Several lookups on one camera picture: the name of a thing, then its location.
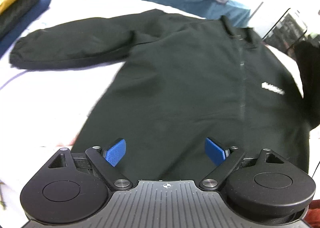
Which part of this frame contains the black zip jacket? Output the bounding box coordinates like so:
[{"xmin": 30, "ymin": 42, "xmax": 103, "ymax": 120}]
[{"xmin": 10, "ymin": 10, "xmax": 319, "ymax": 181}]

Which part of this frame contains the navy folded garment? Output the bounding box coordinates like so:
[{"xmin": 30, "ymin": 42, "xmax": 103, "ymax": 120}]
[{"xmin": 1, "ymin": 0, "xmax": 51, "ymax": 57}]

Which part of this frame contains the black folded garment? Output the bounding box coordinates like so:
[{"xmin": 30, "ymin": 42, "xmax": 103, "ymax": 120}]
[{"xmin": 1, "ymin": 0, "xmax": 39, "ymax": 38}]

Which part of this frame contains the black wire storage rack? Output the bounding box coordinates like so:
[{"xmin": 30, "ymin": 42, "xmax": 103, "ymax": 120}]
[{"xmin": 263, "ymin": 8, "xmax": 308, "ymax": 57}]

